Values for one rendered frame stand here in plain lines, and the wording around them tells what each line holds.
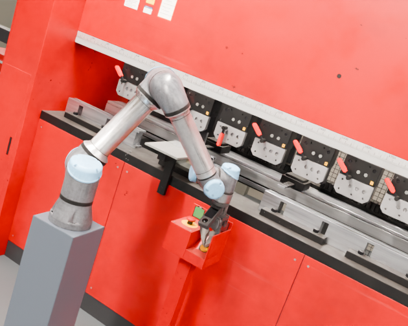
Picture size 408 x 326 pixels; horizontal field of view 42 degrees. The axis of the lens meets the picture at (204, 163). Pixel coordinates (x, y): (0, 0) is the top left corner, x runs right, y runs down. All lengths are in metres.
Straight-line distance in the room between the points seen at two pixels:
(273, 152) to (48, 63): 1.26
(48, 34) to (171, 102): 1.18
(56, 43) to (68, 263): 1.36
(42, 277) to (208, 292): 0.83
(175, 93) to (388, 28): 0.91
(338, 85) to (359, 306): 0.89
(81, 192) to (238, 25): 1.08
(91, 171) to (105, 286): 1.08
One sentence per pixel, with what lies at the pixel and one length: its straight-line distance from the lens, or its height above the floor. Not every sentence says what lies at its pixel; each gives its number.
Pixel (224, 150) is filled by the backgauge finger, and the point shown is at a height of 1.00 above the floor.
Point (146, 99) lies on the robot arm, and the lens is 1.90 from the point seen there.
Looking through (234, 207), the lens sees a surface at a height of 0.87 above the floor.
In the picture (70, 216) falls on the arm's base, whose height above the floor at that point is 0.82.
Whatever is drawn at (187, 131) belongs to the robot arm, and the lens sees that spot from 1.83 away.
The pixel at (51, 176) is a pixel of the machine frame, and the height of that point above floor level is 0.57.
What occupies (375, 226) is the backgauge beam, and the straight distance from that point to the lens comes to 2.53.
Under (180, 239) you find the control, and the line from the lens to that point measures 2.17.
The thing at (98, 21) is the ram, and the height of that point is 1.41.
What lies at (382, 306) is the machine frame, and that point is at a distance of 2.21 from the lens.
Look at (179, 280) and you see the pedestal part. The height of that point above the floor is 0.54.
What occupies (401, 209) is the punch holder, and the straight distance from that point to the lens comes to 2.22.
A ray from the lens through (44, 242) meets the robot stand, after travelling 1.90.
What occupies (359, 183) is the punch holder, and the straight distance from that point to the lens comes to 2.23.
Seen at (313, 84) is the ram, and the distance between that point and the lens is 2.28.
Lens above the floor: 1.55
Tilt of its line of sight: 14 degrees down
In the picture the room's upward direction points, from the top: 19 degrees clockwise
